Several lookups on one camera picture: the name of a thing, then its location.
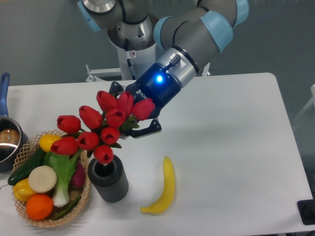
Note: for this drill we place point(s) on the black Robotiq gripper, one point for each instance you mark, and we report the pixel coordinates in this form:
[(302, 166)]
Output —
[(157, 84)]

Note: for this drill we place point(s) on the red tulip bouquet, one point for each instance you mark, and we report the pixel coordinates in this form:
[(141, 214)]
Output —
[(98, 132)]

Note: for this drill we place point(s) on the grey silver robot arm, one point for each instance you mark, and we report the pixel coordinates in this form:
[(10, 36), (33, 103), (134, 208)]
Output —
[(130, 26)]

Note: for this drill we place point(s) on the dark grey ribbed vase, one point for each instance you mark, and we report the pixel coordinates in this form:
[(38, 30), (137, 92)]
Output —
[(109, 180)]

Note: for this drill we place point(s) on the yellow banana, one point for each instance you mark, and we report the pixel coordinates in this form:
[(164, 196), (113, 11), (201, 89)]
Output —
[(168, 193)]

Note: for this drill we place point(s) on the green bok choy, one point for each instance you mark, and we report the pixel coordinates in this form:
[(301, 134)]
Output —
[(64, 167)]

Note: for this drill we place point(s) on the purple radish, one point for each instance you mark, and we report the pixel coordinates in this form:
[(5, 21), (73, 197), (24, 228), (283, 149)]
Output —
[(78, 178)]

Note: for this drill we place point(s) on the yellow lemon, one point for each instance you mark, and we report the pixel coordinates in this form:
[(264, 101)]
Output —
[(46, 141)]

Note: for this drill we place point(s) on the woven wicker basket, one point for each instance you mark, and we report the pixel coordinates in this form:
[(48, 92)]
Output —
[(25, 152)]

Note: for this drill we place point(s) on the green cucumber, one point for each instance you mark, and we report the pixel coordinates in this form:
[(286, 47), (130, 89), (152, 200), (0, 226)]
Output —
[(23, 172)]

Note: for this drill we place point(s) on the round beige bun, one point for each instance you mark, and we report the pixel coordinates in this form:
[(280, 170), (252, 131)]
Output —
[(42, 179)]

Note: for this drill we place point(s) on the green bean pod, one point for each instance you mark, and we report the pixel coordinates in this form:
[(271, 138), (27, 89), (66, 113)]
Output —
[(68, 209)]

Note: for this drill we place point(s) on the orange fruit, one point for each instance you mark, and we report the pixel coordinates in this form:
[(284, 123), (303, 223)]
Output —
[(39, 206)]

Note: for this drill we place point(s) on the yellow bell pepper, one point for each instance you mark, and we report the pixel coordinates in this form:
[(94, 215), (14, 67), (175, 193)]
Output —
[(22, 190)]

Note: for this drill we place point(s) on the black device at edge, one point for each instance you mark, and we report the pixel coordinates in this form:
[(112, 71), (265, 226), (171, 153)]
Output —
[(307, 211)]

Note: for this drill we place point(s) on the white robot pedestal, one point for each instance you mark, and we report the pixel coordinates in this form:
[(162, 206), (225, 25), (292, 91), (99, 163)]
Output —
[(176, 62)]

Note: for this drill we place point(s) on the blue handled saucepan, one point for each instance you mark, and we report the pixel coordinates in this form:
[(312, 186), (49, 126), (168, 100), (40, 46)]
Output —
[(12, 137)]

